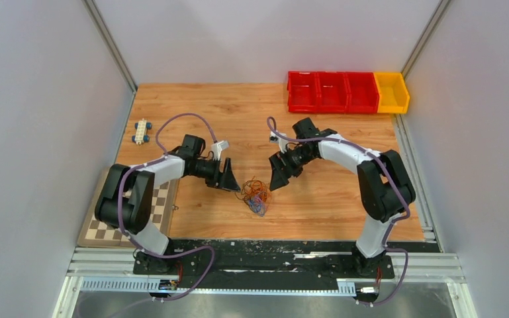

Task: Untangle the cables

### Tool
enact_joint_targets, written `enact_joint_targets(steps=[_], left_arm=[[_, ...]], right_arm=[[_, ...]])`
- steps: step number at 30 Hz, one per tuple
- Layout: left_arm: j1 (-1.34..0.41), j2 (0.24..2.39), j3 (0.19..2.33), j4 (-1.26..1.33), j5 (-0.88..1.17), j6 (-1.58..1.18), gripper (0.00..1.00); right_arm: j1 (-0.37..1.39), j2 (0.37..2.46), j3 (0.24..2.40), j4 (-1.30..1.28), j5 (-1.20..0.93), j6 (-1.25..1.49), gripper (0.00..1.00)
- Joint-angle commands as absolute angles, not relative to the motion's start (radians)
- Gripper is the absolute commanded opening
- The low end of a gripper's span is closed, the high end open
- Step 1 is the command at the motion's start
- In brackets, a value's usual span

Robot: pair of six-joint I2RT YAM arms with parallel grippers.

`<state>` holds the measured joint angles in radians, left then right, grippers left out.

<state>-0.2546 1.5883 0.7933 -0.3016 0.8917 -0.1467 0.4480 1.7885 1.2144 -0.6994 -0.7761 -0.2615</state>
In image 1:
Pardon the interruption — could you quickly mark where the toy block car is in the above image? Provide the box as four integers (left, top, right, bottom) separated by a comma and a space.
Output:
132, 119, 152, 145

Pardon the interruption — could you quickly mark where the wooden chessboard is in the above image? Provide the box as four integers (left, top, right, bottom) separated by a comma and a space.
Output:
77, 167, 178, 248

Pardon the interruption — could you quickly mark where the orange wire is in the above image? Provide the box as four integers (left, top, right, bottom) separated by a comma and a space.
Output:
236, 177, 273, 211

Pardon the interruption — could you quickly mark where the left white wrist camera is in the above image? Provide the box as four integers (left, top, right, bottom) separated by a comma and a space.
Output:
210, 140, 230, 160

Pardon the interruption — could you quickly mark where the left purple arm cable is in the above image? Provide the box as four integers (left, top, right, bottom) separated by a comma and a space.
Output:
117, 113, 218, 303

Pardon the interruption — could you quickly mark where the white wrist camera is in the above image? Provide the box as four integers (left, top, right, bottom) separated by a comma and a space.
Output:
210, 140, 230, 160
269, 132, 288, 153

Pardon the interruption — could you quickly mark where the slotted cable duct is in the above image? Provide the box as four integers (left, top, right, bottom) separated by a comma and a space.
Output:
79, 277, 356, 297

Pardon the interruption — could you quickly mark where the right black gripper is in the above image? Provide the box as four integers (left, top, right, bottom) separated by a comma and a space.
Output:
269, 146, 316, 192

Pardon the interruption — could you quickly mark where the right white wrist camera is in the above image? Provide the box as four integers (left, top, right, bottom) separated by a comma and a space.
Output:
269, 132, 288, 153

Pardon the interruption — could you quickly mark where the yellow bin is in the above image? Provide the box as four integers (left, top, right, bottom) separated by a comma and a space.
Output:
373, 72, 410, 114

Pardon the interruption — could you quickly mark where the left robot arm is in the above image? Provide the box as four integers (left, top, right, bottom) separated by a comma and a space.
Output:
94, 134, 241, 274

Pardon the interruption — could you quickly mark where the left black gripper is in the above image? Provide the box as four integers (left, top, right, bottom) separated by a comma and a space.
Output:
191, 157, 242, 193

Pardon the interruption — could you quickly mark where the right red bin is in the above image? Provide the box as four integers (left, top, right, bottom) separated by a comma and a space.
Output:
346, 72, 379, 114

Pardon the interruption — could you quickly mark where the aluminium frame rail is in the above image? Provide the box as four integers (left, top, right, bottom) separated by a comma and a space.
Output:
67, 248, 466, 284

